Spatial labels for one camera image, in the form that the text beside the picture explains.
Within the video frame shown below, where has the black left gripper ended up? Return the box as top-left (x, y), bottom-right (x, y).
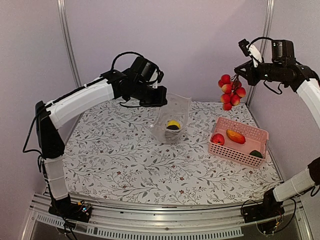
top-left (132, 80), bottom-right (168, 108)

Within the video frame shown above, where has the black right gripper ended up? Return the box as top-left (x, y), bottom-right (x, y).
top-left (235, 59), bottom-right (285, 86)

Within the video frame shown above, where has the red toy lychee bunch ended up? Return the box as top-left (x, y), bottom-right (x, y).
top-left (218, 74), bottom-right (247, 111)

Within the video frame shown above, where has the clear zip top bag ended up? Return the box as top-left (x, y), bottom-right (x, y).
top-left (149, 93), bottom-right (192, 144)

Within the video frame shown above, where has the yellow toy pepper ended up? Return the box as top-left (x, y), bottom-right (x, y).
top-left (167, 120), bottom-right (181, 128)

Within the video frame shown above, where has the purple toy eggplant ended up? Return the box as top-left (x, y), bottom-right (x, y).
top-left (166, 125), bottom-right (180, 131)

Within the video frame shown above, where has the orange toy mango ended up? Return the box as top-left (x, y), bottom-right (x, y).
top-left (226, 129), bottom-right (246, 145)

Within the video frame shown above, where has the red toy apple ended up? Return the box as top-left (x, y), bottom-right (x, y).
top-left (210, 133), bottom-right (225, 146)

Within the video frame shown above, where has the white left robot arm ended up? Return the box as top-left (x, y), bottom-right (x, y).
top-left (35, 54), bottom-right (167, 217)

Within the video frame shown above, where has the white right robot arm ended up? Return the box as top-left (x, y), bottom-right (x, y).
top-left (234, 39), bottom-right (320, 218)

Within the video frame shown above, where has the pink plastic basket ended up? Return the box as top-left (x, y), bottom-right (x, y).
top-left (208, 117), bottom-right (269, 168)

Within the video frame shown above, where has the dark green toy avocado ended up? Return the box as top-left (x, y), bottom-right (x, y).
top-left (249, 150), bottom-right (264, 159)

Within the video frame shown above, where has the right aluminium frame post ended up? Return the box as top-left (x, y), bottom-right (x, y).
top-left (246, 0), bottom-right (275, 109)

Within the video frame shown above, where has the aluminium frame post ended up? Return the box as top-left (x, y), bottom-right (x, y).
top-left (56, 0), bottom-right (82, 87)
top-left (246, 0), bottom-right (275, 109)

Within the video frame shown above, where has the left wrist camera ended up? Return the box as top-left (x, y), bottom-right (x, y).
top-left (151, 70), bottom-right (164, 89)

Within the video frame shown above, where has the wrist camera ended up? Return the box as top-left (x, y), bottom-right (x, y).
top-left (238, 39), bottom-right (263, 68)
top-left (151, 70), bottom-right (164, 89)

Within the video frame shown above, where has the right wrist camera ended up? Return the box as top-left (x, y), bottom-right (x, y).
top-left (238, 39), bottom-right (263, 68)

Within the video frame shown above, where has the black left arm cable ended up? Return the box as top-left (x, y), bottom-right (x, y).
top-left (110, 51), bottom-right (145, 73)

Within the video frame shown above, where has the left aluminium frame post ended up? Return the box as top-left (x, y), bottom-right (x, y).
top-left (56, 0), bottom-right (82, 87)

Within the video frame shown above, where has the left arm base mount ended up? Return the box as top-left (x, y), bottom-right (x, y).
top-left (48, 199), bottom-right (93, 223)

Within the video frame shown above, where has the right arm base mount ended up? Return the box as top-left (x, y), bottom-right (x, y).
top-left (240, 202), bottom-right (285, 223)

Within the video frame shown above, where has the front aluminium rail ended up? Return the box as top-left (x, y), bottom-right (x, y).
top-left (21, 193), bottom-right (315, 240)

